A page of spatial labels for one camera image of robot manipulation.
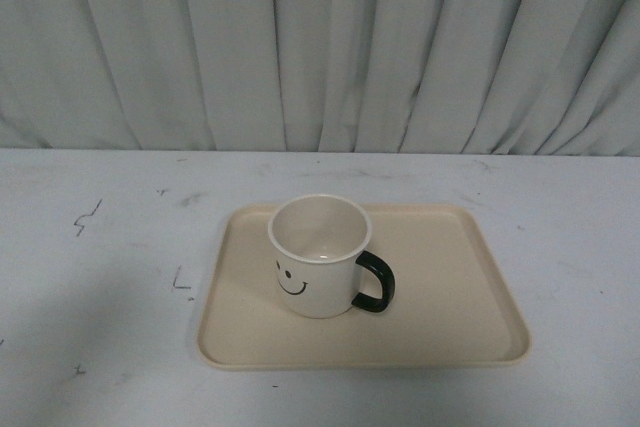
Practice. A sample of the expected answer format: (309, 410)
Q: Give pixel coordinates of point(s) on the cream mug with black handle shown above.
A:
(322, 265)

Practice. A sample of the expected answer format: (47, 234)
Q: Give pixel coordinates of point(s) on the grey-white pleated curtain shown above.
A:
(546, 77)

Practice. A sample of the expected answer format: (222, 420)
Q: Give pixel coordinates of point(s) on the beige rectangular plastic tray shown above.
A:
(452, 307)

